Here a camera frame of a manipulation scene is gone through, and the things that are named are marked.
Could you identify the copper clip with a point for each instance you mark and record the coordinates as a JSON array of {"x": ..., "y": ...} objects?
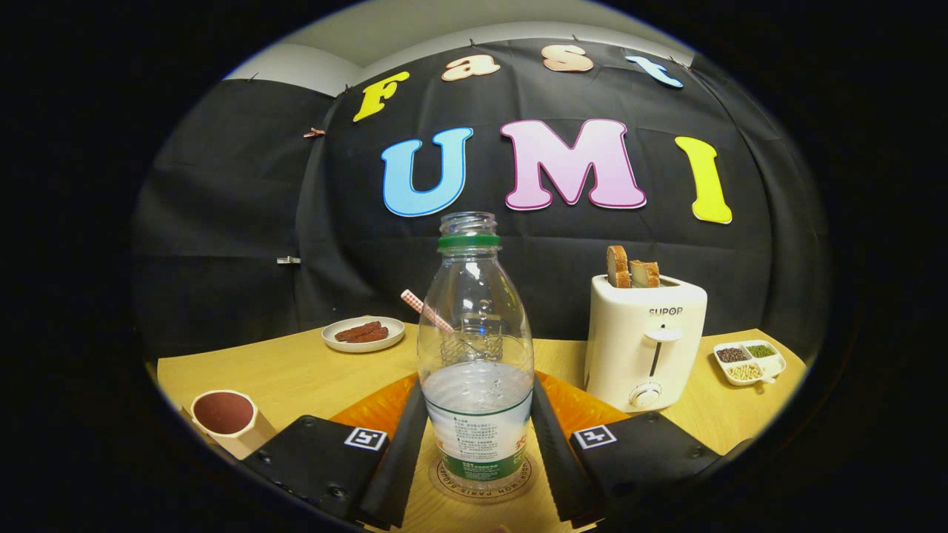
[{"x": 315, "y": 133}]

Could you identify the brown sausage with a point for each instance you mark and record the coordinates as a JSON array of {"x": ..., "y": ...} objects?
[
  {"x": 374, "y": 335},
  {"x": 355, "y": 330}
]

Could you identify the white divided dish with beans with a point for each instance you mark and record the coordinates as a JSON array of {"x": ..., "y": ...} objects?
[{"x": 748, "y": 363}]

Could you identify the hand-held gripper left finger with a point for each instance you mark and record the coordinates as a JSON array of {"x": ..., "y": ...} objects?
[{"x": 396, "y": 459}]

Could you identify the clear plastic bottle green label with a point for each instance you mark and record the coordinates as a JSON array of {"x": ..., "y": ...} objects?
[{"x": 474, "y": 414}]

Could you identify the white round plate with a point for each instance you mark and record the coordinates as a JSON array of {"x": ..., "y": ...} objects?
[{"x": 363, "y": 345}]

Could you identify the round wooden coaster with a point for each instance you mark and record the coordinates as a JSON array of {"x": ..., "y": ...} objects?
[{"x": 485, "y": 495}]

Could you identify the ribbed clear glass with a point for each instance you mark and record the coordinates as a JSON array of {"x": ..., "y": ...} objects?
[{"x": 474, "y": 346}]

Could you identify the white toaster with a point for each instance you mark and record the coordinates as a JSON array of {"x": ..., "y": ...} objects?
[{"x": 629, "y": 340}]

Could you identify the toasted bread slice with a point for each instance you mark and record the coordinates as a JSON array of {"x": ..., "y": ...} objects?
[
  {"x": 618, "y": 266},
  {"x": 646, "y": 274}
]

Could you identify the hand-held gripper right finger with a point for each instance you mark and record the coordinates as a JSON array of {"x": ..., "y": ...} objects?
[{"x": 555, "y": 459}]

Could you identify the wooden table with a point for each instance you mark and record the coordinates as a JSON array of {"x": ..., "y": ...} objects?
[{"x": 296, "y": 377}]

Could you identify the black backdrop cloth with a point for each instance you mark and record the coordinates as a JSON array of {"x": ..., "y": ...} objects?
[{"x": 244, "y": 207}]

